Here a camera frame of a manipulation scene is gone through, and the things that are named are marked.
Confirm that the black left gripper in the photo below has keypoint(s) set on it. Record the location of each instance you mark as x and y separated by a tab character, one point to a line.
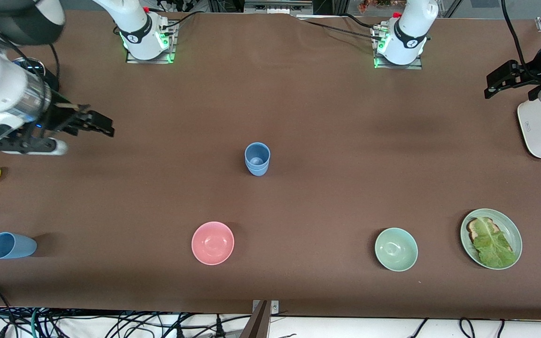
529	78

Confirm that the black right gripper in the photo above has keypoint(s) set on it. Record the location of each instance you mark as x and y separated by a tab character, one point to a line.
62	117

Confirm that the blue cup holding paper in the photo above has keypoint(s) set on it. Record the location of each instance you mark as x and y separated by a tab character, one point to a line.
257	172

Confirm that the toast slice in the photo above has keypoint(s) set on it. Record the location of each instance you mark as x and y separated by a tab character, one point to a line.
475	229

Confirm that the green plate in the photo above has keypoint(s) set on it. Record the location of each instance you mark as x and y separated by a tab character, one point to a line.
514	234

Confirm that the pink bowl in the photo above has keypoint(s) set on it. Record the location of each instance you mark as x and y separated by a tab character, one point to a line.
212	243

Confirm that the green lettuce leaf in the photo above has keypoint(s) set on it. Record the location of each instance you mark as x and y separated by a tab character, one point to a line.
493	246

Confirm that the mint green bowl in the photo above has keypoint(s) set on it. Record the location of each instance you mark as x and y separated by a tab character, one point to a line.
396	249

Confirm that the grey metal box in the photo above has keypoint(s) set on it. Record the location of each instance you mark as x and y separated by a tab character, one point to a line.
277	5

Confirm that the grey metal bar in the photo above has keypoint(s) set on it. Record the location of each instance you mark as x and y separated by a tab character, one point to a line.
256	324

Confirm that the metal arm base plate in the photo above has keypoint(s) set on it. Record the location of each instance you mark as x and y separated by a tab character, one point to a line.
150	60
397	66

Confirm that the small metal table bracket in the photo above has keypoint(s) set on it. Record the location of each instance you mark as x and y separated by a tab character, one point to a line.
274	307

